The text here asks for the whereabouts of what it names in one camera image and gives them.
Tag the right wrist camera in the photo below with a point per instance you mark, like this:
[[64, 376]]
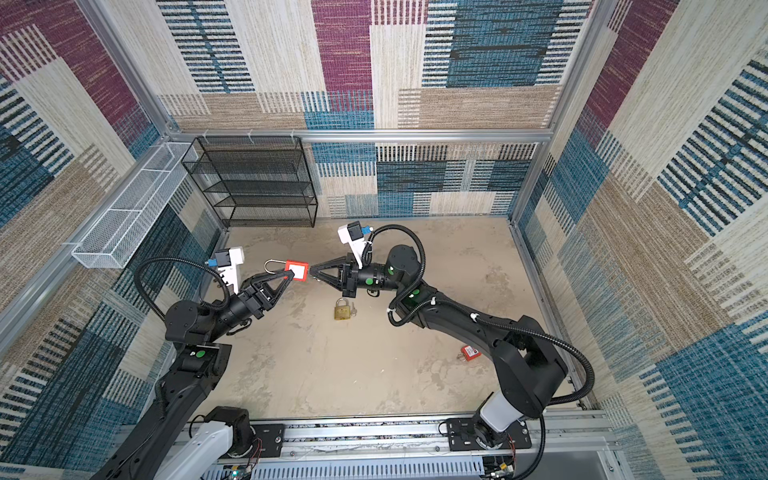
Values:
[[354, 235]]

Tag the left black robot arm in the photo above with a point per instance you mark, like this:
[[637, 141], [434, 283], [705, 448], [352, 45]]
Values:
[[201, 360]]

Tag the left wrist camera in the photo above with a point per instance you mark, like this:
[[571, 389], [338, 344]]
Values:
[[227, 263]]

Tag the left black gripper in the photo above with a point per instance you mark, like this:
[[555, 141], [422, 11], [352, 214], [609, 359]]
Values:
[[255, 300]]

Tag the black mounting plate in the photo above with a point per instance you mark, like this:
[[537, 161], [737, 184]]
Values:
[[465, 434], [265, 441]]

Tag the white wire mesh basket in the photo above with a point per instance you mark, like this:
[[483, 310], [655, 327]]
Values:
[[117, 234]]

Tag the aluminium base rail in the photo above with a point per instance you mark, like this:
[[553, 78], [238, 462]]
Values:
[[567, 445]]

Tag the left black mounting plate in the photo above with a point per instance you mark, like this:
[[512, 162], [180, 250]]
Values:
[[265, 441]]

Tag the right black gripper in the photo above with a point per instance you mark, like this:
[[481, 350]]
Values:
[[351, 286]]

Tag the red padlock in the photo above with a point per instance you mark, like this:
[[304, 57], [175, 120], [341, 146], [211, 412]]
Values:
[[299, 269], [469, 353]]

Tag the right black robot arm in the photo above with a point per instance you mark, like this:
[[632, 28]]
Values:
[[528, 366]]

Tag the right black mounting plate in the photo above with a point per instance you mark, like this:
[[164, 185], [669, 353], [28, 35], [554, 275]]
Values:
[[465, 434]]

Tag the black wire shelf rack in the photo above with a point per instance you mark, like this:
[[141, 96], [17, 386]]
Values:
[[262, 181]]

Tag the brass padlock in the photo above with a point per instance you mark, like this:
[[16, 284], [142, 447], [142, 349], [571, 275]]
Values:
[[344, 309]]

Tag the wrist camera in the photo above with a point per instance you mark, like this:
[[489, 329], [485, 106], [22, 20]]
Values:
[[354, 235], [227, 263]]

